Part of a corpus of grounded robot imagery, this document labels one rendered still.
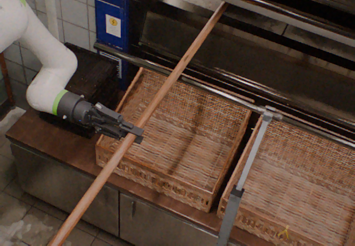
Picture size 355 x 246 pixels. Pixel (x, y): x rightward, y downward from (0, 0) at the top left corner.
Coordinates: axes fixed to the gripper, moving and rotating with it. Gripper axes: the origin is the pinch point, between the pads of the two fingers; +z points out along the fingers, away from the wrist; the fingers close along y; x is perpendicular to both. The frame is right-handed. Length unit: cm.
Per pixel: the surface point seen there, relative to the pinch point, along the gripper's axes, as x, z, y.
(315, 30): -55, 42, -21
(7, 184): -21, -88, 120
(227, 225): -10, 37, 45
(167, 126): -57, -10, 61
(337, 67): -70, 54, 2
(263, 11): -56, 22, -21
